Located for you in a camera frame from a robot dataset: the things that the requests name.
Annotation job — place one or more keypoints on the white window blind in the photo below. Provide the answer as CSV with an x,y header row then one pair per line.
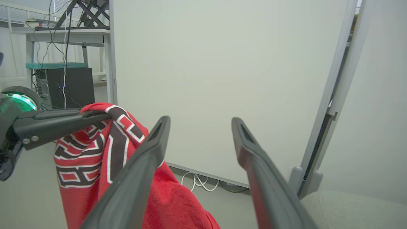
x,y
25,4

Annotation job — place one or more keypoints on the small white device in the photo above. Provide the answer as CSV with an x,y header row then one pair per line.
x,y
31,22

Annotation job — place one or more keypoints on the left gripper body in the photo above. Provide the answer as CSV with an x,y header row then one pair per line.
x,y
9,127

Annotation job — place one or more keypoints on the grey partition foot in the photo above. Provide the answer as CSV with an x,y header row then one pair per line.
x,y
296,178
316,184

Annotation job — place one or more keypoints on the black computer tower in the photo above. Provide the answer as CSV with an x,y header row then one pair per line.
x,y
79,89

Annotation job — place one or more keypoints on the white desk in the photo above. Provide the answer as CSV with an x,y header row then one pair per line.
x,y
63,35

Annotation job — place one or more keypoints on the large white partition panel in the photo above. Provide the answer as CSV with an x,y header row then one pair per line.
x,y
222,63

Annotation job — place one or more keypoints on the red jersey with lettering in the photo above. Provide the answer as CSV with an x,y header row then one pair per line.
x,y
171,203

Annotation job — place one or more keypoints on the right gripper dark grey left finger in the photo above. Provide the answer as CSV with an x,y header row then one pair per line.
x,y
133,184

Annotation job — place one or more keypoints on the narrow white partition panel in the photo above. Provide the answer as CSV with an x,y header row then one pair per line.
x,y
375,127

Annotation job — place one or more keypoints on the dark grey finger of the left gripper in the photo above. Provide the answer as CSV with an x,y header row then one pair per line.
x,y
54,125

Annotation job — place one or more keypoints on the teal board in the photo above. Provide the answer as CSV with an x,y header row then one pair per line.
x,y
54,65

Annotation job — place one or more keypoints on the black scissor stand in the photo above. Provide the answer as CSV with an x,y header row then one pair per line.
x,y
92,12

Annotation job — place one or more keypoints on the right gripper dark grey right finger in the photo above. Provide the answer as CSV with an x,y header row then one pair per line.
x,y
270,190

